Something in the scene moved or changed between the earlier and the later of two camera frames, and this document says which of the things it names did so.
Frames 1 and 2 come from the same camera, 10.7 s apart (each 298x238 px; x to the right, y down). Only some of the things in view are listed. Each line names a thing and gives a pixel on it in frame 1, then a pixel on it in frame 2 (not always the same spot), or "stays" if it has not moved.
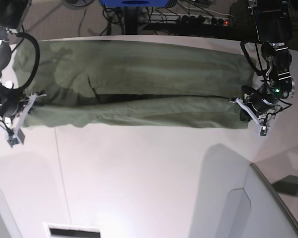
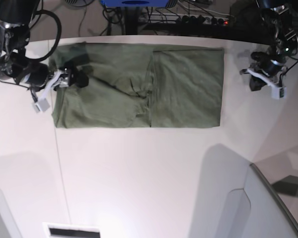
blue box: [134, 3] stays
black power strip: [191, 19] stays
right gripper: [260, 99] to [268, 63]
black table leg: [131, 20] stays
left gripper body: [10, 102] to [38, 75]
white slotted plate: [52, 230] stays
